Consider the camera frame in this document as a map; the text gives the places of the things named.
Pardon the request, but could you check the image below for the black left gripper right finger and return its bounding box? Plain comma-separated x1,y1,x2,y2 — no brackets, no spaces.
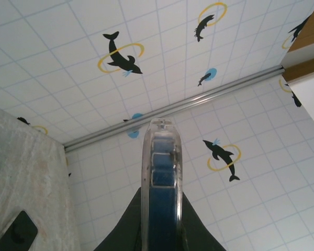
181,192,227,251

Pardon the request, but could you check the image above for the black phone case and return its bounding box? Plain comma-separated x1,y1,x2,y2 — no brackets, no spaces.
0,210,39,251

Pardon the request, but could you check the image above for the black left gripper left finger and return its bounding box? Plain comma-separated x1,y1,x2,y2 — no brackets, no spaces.
93,187,144,251

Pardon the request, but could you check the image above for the clear phone case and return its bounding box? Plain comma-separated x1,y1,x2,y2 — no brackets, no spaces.
140,117,184,251

